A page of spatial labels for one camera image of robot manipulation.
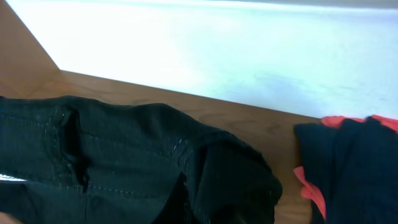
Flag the black shorts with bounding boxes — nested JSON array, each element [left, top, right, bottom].
[[1, 96, 282, 223]]

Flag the navy blue garment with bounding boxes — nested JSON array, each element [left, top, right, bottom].
[[294, 116, 398, 224]]

